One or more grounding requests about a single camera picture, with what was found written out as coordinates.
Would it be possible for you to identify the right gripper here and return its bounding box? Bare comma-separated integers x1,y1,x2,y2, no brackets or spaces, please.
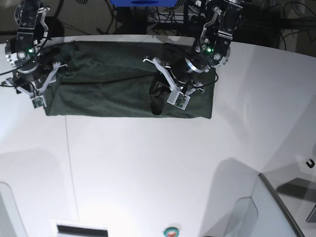
1,63,53,99

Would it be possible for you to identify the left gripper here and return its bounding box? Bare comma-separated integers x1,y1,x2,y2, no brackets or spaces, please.
149,57,210,116

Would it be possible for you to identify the dark green t-shirt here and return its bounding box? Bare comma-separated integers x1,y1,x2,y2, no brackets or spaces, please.
44,41,214,119

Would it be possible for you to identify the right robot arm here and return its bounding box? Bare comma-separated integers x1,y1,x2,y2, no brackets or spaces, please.
0,0,50,99

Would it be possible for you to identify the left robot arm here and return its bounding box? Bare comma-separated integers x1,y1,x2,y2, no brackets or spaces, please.
143,0,243,116

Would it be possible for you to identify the blue box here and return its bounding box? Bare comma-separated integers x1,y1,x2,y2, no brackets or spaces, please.
110,0,178,7

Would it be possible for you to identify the red green emergency button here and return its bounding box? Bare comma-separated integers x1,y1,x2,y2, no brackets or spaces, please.
163,227,179,237

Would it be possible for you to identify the small black hook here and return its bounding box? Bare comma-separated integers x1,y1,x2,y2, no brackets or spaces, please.
306,159,316,168

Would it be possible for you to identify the grey monitor edge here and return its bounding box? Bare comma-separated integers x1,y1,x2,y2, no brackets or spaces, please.
259,173,316,237

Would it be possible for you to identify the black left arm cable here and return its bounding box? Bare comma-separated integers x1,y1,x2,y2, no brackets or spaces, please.
190,56,220,89

